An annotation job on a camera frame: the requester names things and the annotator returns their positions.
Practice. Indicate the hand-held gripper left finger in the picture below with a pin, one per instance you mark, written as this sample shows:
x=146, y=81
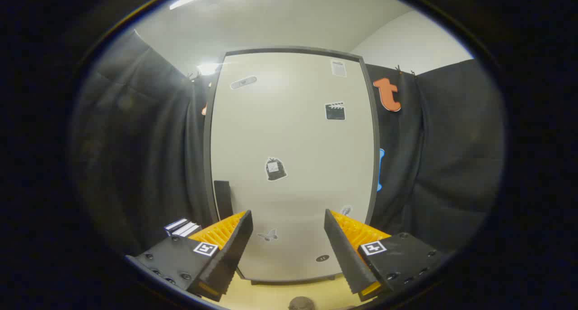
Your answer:
x=230, y=255

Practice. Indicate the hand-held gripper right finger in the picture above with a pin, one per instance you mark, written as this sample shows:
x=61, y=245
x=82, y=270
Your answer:
x=345, y=255

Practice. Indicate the black backdrop cloth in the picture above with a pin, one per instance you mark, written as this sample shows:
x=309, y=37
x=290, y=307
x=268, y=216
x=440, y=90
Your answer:
x=135, y=143

